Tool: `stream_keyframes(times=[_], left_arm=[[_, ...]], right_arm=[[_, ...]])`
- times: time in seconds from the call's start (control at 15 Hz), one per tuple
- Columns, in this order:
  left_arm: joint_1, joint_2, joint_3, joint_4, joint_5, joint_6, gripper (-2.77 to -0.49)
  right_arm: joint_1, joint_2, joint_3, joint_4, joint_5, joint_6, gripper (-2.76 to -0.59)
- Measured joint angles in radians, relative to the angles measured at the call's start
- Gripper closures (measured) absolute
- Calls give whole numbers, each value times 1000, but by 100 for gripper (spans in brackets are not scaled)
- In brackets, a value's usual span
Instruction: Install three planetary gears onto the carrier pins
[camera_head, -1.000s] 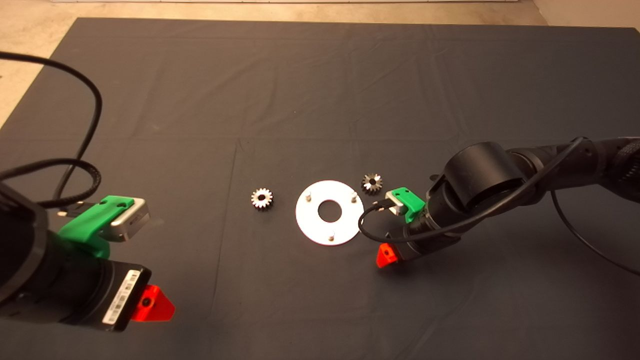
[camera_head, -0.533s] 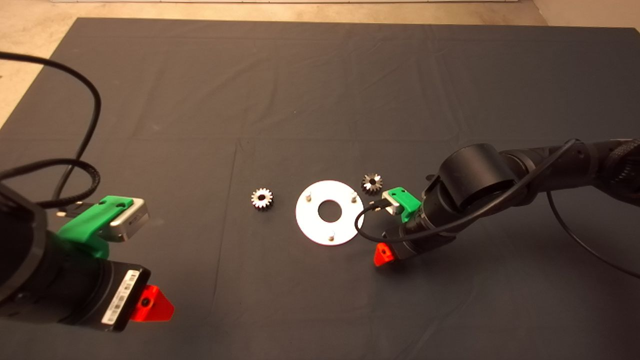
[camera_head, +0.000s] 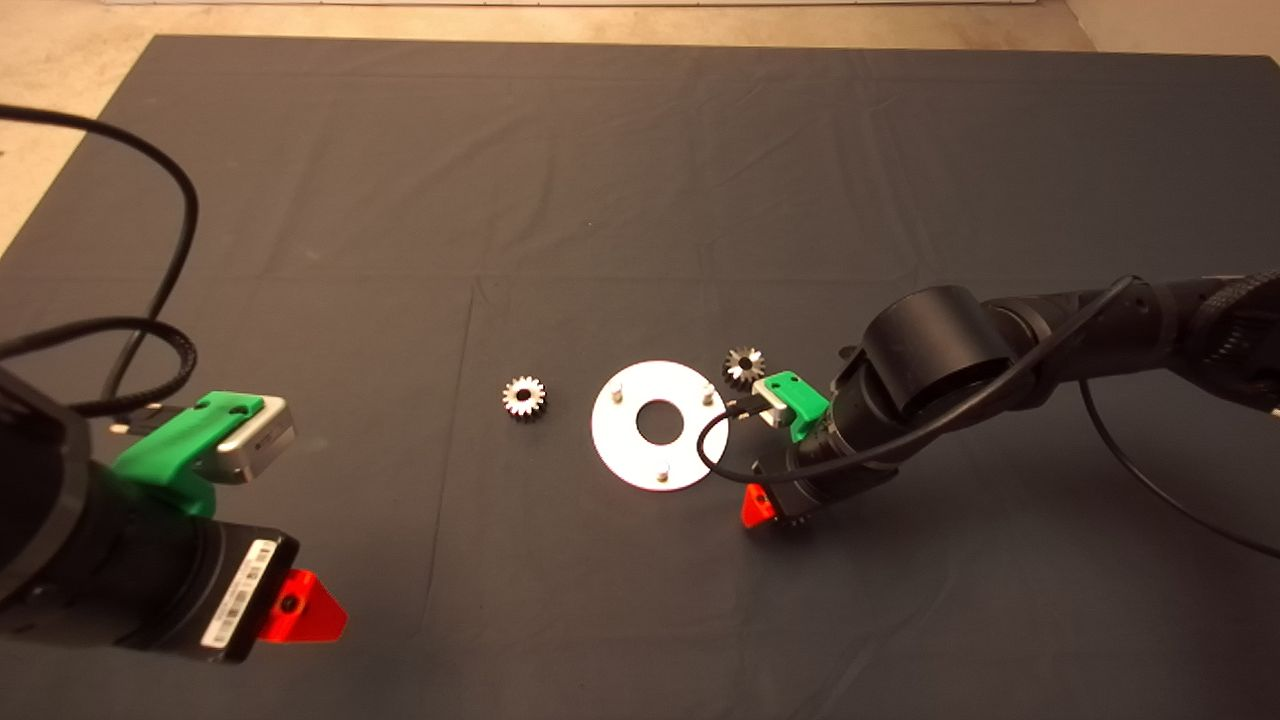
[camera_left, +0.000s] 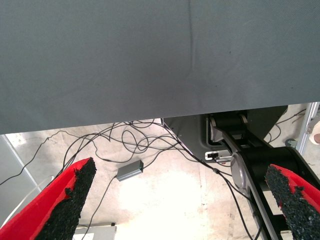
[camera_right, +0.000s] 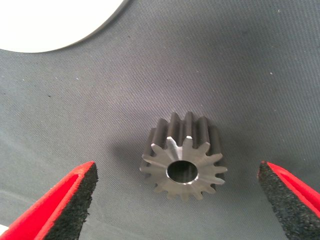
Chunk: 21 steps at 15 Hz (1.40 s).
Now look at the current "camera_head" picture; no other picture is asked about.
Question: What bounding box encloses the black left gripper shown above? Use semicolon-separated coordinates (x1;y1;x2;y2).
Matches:
100;515;349;664

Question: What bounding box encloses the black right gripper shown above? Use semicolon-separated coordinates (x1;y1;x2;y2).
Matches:
740;420;901;529

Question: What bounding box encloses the small steel planetary gear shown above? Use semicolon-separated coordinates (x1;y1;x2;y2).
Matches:
722;346;767;391
502;375;548;421

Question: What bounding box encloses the round metal carrier plate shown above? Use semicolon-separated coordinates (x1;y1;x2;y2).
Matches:
590;360;731;493

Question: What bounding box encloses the dark grey table cloth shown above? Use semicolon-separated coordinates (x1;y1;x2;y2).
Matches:
0;35;1280;720

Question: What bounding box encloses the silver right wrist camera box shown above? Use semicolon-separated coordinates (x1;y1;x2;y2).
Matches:
752;385;796;429

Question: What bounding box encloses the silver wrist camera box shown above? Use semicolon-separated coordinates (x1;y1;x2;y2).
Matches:
752;385;796;429
205;397;297;486

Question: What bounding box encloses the green right camera mount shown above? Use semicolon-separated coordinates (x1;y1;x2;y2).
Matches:
762;371;831;443

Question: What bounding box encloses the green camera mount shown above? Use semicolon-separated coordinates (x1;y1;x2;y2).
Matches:
762;371;831;443
112;390;266;519

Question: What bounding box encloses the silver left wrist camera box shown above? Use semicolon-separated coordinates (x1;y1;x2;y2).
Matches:
205;397;297;486

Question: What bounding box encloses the green left camera mount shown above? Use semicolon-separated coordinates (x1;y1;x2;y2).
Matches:
112;390;266;519

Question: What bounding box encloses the smooth black left camera cable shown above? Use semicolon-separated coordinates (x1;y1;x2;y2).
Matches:
0;103;199;436

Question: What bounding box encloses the braided black left arm cable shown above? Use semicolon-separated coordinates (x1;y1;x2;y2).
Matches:
0;317;198;418

